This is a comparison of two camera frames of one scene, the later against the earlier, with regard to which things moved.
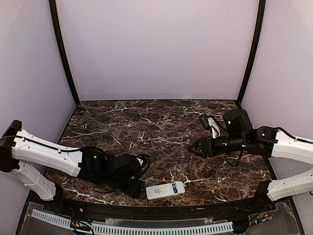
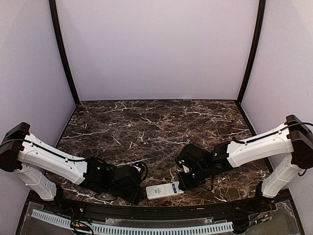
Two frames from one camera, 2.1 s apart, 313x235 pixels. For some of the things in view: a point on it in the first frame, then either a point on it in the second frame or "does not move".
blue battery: [174, 188] does not move
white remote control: [153, 192] does not move
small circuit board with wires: [79, 224] does not move
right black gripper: [203, 141] to [184, 184]
